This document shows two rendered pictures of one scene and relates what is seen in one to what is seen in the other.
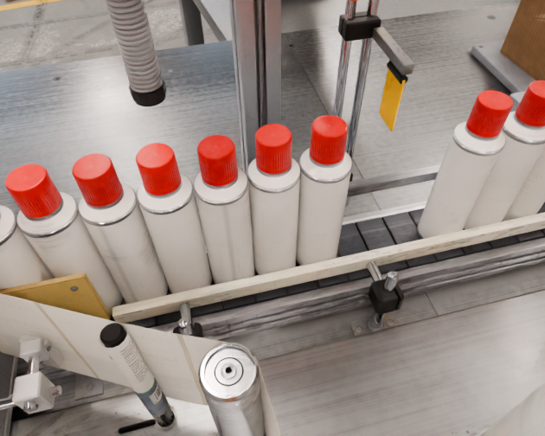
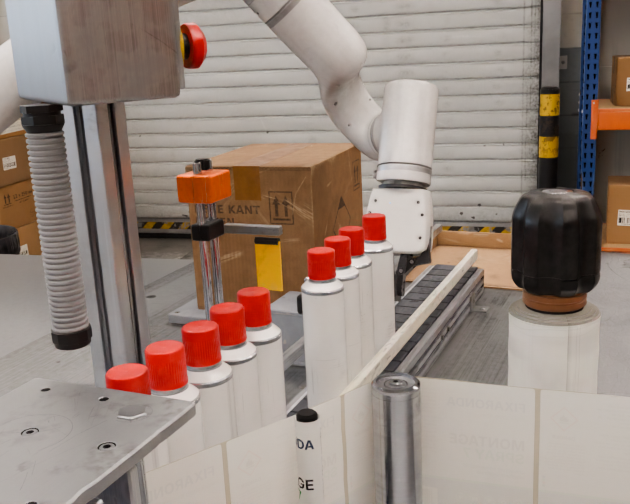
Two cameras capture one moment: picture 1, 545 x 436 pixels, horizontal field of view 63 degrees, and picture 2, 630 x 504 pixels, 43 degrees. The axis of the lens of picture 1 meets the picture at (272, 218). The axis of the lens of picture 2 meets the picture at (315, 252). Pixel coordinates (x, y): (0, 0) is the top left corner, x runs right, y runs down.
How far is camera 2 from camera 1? 0.56 m
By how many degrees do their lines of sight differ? 55
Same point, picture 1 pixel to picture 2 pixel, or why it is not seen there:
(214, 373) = (390, 388)
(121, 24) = (66, 257)
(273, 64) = (140, 293)
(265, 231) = (246, 421)
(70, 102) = not seen: outside the picture
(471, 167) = (335, 308)
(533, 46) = (230, 285)
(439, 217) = (330, 377)
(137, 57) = (78, 289)
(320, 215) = (276, 386)
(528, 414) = (520, 344)
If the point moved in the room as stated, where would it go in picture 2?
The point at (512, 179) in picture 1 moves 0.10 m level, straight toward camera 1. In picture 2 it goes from (355, 317) to (383, 344)
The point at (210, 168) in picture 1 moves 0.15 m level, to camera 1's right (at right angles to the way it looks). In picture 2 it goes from (210, 342) to (313, 295)
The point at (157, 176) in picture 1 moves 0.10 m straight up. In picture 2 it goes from (181, 359) to (170, 242)
